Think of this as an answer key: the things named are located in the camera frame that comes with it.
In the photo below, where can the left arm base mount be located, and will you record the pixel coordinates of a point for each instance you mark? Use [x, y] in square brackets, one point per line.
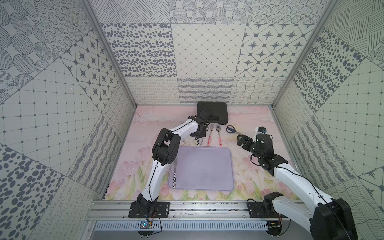
[152, 210]

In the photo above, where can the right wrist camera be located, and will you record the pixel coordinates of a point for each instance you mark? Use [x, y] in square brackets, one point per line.
[261, 130]

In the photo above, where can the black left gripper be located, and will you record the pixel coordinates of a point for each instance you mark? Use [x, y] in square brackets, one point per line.
[199, 132]

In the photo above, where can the pink strawberry handle fork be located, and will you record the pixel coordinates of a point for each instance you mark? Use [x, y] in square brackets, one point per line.
[212, 126]

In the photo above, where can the cow pattern handle fork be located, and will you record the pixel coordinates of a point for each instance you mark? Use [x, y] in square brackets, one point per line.
[175, 163]

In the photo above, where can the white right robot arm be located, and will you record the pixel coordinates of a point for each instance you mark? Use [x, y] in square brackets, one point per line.
[325, 217]

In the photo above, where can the blue handled scissors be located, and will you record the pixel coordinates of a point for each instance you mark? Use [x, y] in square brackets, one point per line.
[231, 130]

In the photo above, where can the lilac plastic tray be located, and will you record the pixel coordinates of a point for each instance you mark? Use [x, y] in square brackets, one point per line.
[203, 169]

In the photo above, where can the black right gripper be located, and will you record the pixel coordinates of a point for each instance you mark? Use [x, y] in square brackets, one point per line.
[248, 141]

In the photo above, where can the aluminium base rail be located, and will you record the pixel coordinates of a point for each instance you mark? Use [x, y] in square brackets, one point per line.
[182, 210]

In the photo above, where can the black plastic tool case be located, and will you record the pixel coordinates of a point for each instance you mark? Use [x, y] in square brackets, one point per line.
[217, 112]

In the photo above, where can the pink strawberry handle spoon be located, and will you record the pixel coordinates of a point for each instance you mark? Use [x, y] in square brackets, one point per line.
[218, 129]

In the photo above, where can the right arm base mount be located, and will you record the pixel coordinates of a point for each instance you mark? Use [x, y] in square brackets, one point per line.
[265, 208]

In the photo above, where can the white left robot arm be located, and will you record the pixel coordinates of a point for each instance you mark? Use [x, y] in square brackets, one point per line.
[165, 151]

